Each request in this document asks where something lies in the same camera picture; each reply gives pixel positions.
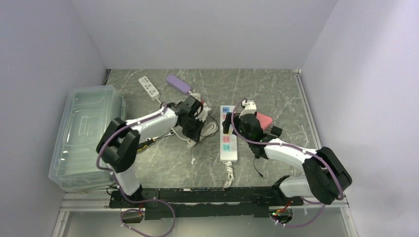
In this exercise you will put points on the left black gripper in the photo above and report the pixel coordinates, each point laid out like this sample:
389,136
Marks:
195,135

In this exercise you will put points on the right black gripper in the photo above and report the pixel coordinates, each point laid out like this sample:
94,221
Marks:
226,123

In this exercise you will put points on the white long power strip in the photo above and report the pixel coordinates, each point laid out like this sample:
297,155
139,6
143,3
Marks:
228,142

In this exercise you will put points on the pink triangular power strip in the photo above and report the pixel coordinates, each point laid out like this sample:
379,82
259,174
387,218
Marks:
264,120

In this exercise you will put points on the black power adapter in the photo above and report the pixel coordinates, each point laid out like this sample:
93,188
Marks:
276,131

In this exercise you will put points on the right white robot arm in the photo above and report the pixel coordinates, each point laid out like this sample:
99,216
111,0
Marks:
324,176

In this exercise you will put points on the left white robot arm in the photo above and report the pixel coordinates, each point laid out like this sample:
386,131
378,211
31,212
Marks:
117,149

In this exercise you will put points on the purple flat box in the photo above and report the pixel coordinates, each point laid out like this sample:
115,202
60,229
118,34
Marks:
178,84

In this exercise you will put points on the small white power strip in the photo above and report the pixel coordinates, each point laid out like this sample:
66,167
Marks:
149,87

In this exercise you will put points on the black yellow screwdriver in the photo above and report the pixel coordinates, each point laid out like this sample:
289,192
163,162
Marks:
147,143

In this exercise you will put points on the clear plastic storage bin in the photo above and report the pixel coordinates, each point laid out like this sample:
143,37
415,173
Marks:
87,113

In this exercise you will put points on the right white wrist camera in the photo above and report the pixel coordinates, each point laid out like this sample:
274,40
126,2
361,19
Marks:
249,108

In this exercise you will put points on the black base frame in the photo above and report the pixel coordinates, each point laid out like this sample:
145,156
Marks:
206,202

